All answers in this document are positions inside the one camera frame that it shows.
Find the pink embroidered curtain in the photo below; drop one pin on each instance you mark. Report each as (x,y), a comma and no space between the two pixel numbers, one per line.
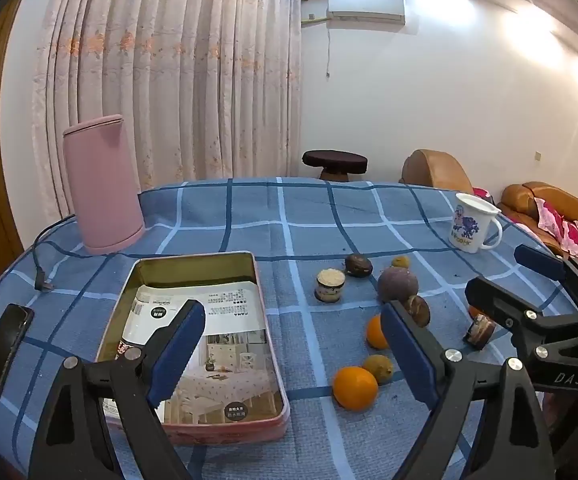
(169,85)

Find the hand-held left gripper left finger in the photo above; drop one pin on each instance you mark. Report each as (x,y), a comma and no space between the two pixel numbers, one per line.
(179,355)

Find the crumb-topped small cake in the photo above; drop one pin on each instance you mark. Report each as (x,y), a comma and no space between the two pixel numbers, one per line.
(330,285)

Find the pink metal tin box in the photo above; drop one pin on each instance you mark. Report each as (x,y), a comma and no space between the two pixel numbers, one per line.
(194,267)

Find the black smartphone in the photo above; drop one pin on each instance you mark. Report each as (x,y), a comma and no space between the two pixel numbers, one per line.
(4,347)

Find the white printed mug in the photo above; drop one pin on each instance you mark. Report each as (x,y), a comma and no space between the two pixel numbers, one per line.
(471,227)

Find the dark round stool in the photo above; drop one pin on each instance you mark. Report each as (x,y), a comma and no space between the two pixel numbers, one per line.
(335,160)

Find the pink cloth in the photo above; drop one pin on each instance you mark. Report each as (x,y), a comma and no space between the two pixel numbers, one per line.
(482,193)

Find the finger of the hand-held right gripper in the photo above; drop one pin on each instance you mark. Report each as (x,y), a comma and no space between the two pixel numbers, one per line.
(491,297)
(539,261)

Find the dark wrinkled passion fruit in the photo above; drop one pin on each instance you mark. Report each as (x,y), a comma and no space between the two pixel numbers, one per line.
(359,265)

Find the pink electric kettle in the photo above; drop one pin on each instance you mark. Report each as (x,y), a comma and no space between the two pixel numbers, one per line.
(104,185)

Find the white air conditioner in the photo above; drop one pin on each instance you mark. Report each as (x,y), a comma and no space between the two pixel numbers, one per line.
(366,8)

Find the blue checked tablecloth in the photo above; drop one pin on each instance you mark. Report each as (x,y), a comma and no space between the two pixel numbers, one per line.
(294,220)

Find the small yellow fruit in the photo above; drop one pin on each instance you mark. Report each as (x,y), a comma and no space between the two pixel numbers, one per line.
(401,261)

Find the brown leather armchair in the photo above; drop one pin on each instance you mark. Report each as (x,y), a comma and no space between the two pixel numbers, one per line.
(434,172)

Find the brown leather sofa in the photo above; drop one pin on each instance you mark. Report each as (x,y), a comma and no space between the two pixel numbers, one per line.
(519,197)

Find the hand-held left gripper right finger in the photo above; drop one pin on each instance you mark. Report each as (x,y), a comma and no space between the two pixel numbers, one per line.
(411,360)

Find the printed paper leaflet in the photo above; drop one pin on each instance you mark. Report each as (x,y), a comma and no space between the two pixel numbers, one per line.
(231,355)

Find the orange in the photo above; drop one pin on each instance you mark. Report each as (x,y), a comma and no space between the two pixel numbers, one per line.
(474,312)
(375,334)
(355,389)

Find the large purple fruit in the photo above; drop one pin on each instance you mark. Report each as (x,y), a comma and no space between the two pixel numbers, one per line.
(398,284)

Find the greenish brown fruit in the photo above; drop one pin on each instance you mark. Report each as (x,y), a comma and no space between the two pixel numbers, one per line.
(379,367)

